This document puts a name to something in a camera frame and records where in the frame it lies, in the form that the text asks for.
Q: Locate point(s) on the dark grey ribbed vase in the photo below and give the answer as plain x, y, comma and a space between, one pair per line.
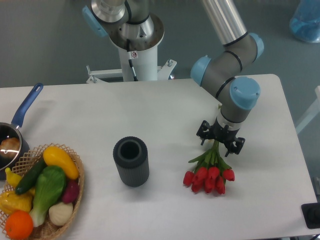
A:
130, 155

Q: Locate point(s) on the orange fruit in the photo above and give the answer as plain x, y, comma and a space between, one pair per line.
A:
19, 225

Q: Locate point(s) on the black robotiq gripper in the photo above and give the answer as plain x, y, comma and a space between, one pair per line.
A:
223, 134

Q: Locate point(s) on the black device at edge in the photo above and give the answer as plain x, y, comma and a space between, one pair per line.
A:
311, 214

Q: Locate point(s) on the yellow squash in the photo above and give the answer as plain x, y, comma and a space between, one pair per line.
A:
55, 156

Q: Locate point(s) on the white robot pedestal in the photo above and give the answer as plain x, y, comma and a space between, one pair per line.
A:
136, 65

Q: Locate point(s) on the white garlic bulb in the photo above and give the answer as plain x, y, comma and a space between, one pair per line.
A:
60, 213

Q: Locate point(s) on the woven wicker basket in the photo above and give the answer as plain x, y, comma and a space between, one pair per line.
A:
49, 231

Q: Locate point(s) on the white frame right edge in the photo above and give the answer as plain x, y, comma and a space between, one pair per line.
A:
312, 111

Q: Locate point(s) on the browned bread roll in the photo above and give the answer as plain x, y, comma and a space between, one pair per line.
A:
9, 148

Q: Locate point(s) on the red tulip bouquet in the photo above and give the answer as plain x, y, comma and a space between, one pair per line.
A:
210, 173

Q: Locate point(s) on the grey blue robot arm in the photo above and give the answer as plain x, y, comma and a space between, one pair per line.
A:
136, 32

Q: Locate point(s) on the dark green cucumber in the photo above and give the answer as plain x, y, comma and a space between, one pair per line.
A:
30, 178

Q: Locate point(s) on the purple red radish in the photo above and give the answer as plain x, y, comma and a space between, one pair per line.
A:
71, 192

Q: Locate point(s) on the blue translucent bag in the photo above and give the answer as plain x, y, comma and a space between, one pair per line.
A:
305, 22

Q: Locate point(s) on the green bok choy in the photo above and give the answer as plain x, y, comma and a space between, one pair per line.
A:
48, 189

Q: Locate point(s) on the blue handled saucepan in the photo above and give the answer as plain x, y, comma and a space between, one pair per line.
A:
9, 130

